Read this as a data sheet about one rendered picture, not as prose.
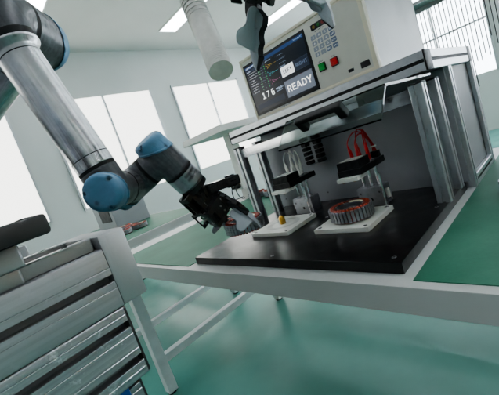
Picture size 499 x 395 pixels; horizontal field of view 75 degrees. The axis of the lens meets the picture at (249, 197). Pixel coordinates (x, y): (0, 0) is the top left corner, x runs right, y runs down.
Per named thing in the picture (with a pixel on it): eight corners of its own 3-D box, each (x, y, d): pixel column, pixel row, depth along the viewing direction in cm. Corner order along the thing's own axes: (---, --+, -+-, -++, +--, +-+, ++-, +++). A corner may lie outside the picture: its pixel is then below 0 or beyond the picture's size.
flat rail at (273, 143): (419, 100, 73) (416, 87, 73) (240, 158, 119) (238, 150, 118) (421, 99, 74) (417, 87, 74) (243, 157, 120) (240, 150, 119)
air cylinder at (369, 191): (386, 204, 89) (381, 185, 88) (361, 207, 95) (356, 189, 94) (393, 198, 93) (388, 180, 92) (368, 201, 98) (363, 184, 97)
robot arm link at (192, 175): (179, 164, 84) (197, 157, 78) (192, 176, 86) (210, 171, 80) (163, 186, 80) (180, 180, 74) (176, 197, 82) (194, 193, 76)
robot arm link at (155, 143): (131, 148, 78) (157, 125, 77) (164, 179, 83) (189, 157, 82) (129, 157, 71) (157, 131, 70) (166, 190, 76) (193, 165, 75)
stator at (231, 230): (245, 237, 83) (240, 223, 83) (219, 238, 92) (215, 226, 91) (273, 222, 91) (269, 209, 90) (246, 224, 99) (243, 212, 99)
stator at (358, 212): (359, 225, 76) (355, 210, 76) (323, 226, 85) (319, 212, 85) (384, 208, 83) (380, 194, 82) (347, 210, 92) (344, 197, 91)
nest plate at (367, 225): (369, 232, 74) (367, 226, 73) (315, 234, 85) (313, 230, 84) (394, 208, 84) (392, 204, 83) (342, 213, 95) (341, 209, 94)
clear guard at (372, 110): (381, 120, 56) (371, 85, 55) (278, 152, 73) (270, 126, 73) (436, 97, 77) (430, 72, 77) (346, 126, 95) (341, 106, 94)
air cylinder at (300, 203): (314, 212, 107) (309, 197, 106) (297, 214, 113) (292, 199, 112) (323, 207, 110) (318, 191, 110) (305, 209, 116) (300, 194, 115)
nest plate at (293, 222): (288, 235, 91) (287, 231, 91) (252, 237, 102) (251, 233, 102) (316, 216, 101) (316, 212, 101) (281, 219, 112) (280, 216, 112)
